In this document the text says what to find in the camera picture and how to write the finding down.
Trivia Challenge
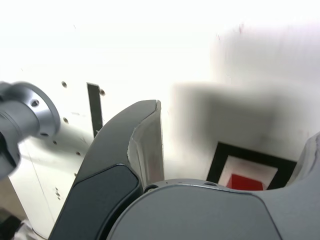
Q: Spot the black tape strip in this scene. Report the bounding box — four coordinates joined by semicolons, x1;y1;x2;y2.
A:
86;82;104;138

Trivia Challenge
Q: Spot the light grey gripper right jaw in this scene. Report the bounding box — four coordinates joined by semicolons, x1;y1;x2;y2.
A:
107;131;320;240

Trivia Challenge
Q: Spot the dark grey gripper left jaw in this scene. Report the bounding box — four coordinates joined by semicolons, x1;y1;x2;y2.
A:
48;99;166;240

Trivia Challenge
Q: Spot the red cube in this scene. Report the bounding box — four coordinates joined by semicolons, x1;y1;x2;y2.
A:
226;173;266;192

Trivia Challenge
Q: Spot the black tape square outline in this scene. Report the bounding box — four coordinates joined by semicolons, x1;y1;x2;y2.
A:
206;141;298;191

